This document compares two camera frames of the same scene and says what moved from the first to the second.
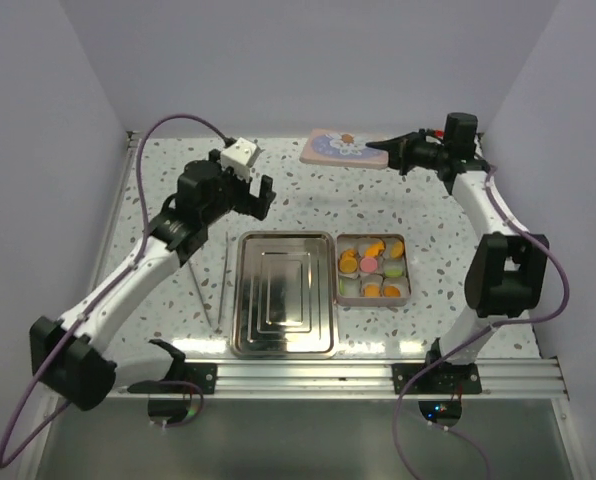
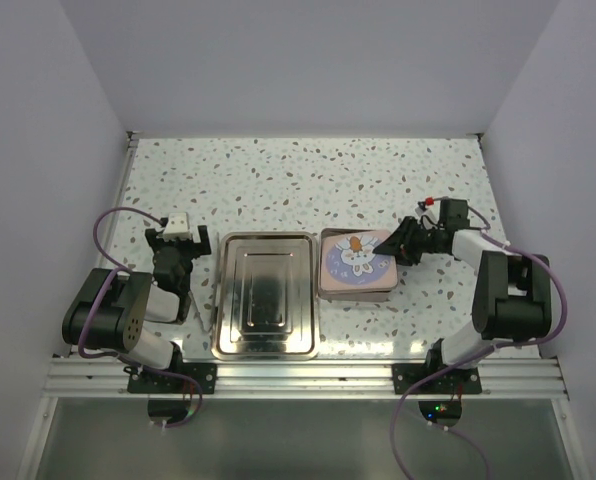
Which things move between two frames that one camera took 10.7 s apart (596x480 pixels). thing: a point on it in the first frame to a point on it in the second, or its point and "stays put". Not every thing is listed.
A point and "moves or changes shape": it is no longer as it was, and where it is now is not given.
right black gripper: [401, 147] to [400, 242]
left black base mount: [202, 373] stays put
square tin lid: [345, 147] to [348, 262]
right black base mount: [436, 379] stays put
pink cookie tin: [372, 270] moves or changes shape
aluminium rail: [372, 378] stays put
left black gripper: [256, 206] to [197, 248]
